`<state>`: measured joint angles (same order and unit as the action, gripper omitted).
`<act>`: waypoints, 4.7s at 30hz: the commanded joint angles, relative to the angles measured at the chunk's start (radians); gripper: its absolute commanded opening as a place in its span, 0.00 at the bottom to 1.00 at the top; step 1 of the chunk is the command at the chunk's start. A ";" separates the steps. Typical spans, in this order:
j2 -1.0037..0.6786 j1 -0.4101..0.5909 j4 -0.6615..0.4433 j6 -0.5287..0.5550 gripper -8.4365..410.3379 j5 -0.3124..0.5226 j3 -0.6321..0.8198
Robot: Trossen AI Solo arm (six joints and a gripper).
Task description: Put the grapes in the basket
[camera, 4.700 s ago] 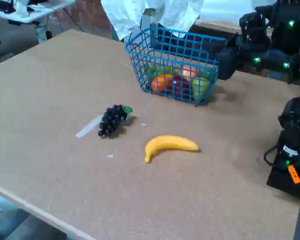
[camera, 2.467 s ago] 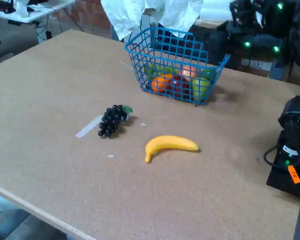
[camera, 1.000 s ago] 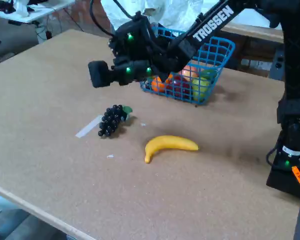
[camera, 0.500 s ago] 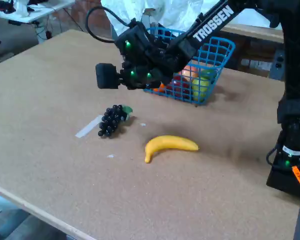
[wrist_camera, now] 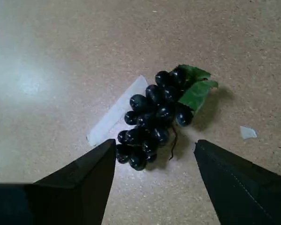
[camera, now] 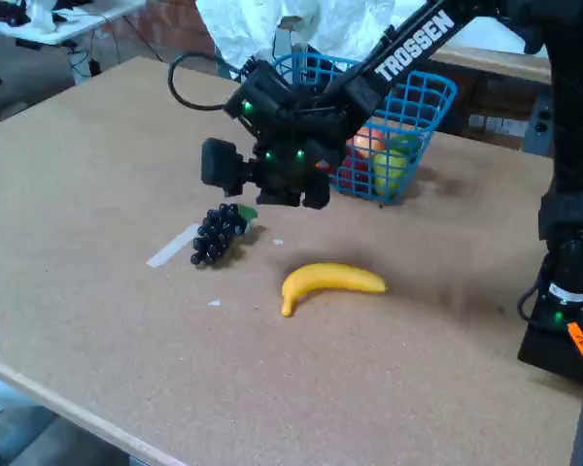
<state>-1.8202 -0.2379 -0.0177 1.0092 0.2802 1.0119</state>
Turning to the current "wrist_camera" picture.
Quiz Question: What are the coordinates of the black toy grapes bunch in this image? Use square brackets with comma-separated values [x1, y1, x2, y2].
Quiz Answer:
[116, 64, 219, 172]

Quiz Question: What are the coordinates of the small white tape scrap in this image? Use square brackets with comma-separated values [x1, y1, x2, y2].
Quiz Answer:
[239, 126, 258, 140]

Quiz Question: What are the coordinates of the long white tape strip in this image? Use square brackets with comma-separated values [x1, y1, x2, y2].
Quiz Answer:
[86, 75, 148, 147]

